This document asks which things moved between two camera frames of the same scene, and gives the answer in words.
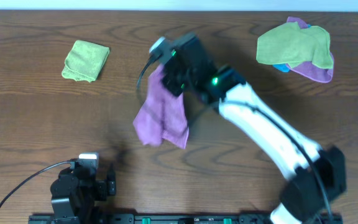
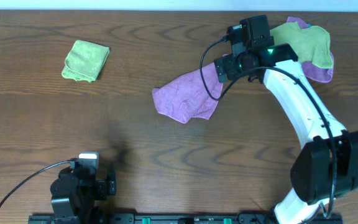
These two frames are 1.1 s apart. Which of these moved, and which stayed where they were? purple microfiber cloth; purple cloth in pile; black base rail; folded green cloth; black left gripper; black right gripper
Moved: purple microfiber cloth; black right gripper
Stayed: black left gripper; folded green cloth; purple cloth in pile; black base rail
